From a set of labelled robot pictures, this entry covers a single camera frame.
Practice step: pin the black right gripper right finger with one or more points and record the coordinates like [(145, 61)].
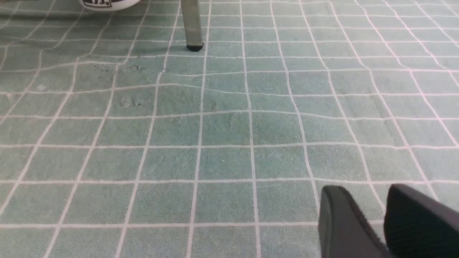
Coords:
[(417, 226)]

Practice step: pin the green grid floor mat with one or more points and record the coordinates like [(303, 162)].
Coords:
[(117, 141)]

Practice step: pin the black canvas sneaker right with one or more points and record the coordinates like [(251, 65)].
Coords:
[(108, 5)]

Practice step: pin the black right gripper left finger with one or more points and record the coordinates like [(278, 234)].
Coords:
[(344, 232)]

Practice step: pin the steel shoe rack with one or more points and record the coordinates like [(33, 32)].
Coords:
[(192, 24)]

